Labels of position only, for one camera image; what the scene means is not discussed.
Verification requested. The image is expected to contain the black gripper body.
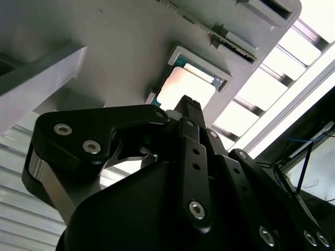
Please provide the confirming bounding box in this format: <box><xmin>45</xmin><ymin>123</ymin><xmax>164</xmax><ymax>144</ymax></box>
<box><xmin>56</xmin><ymin>146</ymin><xmax>265</xmax><ymax>251</ymax></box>

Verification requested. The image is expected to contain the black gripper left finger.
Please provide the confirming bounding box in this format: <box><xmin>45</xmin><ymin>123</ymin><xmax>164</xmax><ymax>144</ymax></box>
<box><xmin>22</xmin><ymin>95</ymin><xmax>213</xmax><ymax>234</ymax></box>

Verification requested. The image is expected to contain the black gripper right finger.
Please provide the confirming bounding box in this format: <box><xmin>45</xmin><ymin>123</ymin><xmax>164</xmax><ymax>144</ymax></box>
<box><xmin>195</xmin><ymin>100</ymin><xmax>333</xmax><ymax>251</ymax></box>

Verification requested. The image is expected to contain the silver CPU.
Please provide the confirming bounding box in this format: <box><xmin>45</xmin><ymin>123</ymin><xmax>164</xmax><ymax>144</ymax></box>
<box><xmin>151</xmin><ymin>59</ymin><xmax>226</xmax><ymax>118</ymax></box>

